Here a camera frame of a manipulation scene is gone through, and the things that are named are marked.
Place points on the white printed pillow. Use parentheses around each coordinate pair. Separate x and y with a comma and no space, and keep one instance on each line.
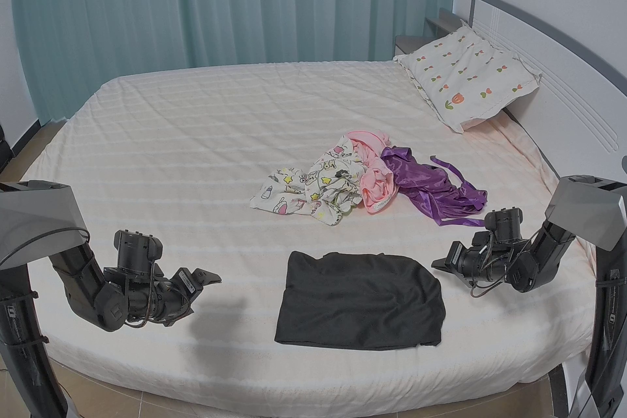
(465,78)

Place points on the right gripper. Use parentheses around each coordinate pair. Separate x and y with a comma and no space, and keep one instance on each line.
(460,262)

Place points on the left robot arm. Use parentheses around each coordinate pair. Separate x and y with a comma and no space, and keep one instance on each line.
(44,230)

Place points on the black T-shirt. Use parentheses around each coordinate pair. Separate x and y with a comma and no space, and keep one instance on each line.
(357,298)

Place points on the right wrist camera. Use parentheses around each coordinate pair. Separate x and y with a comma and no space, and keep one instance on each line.
(480,240)

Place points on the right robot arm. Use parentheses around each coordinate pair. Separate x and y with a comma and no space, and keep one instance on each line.
(583,215)

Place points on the bed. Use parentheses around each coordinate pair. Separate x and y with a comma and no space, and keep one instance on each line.
(245,137)

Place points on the white printed garment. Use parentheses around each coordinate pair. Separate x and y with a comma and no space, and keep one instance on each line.
(313,195)

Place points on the grey bedside table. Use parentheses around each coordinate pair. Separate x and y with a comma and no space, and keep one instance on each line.
(431,31)

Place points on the pink garment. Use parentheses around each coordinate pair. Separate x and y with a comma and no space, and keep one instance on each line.
(374,181)

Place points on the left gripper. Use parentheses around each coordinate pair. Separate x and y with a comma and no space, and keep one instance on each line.
(188,286)

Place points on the black chest of drawers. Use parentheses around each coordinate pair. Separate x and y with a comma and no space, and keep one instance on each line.
(4,149)

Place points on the purple garment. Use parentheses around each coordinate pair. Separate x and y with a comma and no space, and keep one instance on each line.
(431,190)

